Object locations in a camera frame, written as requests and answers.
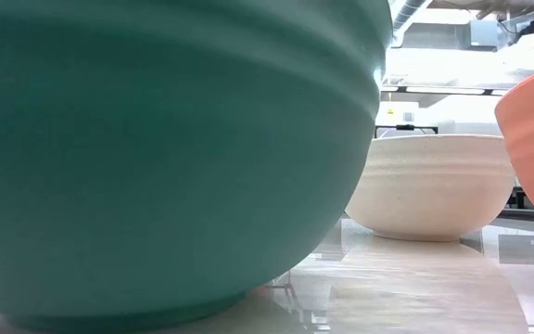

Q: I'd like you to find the ceiling light strip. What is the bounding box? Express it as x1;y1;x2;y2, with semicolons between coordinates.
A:
380;84;512;97

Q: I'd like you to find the black metal table frame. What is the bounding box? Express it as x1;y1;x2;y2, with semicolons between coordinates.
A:
501;185;534;222

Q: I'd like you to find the cream bowl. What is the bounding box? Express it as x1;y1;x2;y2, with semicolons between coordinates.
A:
344;134;517;243

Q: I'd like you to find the silver ceiling duct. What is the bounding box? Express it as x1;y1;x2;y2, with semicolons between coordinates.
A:
389;0;433;36

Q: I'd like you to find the green bowl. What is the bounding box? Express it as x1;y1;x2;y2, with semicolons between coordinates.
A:
0;0;394;334

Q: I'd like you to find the white glossy table sheet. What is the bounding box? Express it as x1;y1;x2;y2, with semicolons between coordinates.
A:
0;217;534;334

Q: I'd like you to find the grey ceiling box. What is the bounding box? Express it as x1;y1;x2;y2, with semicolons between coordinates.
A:
469;19;501;48

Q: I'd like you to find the white cabinet yellow label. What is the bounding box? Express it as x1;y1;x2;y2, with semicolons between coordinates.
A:
375;100;421;136

